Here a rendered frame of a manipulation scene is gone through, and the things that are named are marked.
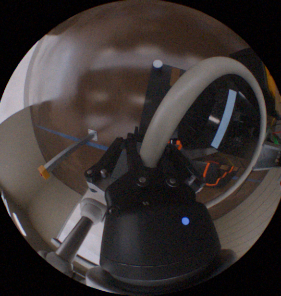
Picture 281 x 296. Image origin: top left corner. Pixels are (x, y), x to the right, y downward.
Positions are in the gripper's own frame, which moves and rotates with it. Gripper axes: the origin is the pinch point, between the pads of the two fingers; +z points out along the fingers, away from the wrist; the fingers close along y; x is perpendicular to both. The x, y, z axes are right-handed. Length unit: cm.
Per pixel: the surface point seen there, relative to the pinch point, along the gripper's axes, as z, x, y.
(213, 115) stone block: 16.4, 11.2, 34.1
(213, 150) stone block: 11.6, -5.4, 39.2
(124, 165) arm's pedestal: 48, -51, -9
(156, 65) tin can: 80, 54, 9
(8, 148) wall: 35, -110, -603
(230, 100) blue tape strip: 10.1, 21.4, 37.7
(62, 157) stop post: 49, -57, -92
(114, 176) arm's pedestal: 32, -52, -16
